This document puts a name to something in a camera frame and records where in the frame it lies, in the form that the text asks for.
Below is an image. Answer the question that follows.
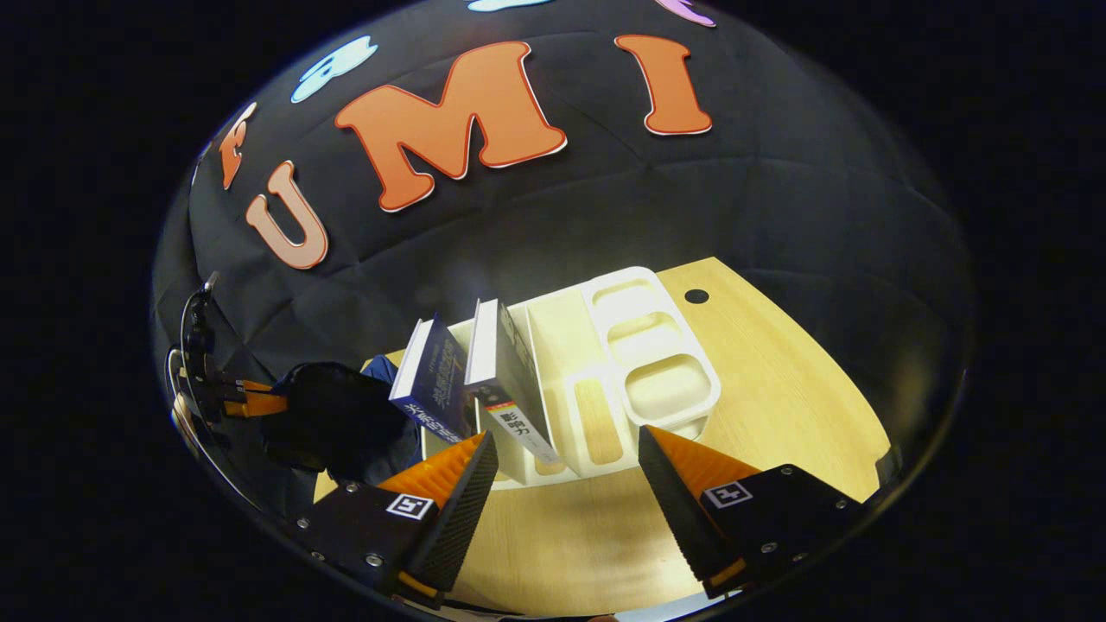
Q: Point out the blue cover book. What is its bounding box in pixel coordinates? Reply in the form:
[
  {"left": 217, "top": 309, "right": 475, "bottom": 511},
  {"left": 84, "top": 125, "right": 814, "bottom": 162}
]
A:
[{"left": 389, "top": 315, "right": 474, "bottom": 446}]

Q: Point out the blue schoolbag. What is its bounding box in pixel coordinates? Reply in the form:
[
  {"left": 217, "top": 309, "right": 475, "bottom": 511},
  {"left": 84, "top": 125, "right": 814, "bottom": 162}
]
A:
[{"left": 259, "top": 356, "right": 424, "bottom": 485}]

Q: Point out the white bookshelf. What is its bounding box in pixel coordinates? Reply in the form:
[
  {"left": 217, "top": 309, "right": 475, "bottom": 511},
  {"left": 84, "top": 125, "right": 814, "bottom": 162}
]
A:
[{"left": 421, "top": 266, "right": 722, "bottom": 492}]

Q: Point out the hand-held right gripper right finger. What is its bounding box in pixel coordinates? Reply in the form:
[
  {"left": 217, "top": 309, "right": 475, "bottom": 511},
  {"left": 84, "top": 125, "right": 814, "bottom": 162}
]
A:
[{"left": 638, "top": 425, "right": 865, "bottom": 600}]

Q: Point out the white cover book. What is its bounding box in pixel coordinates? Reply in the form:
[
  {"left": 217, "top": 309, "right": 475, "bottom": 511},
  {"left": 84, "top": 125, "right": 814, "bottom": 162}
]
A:
[{"left": 465, "top": 299, "right": 563, "bottom": 467}]

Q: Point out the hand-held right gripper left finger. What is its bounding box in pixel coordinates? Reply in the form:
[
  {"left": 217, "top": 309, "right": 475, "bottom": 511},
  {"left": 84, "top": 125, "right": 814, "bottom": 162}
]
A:
[{"left": 298, "top": 430, "right": 500, "bottom": 610}]

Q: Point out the black backdrop cloth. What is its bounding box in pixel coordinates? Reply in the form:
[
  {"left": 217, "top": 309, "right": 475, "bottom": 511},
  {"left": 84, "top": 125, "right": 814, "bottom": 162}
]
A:
[{"left": 151, "top": 0, "right": 977, "bottom": 485}]

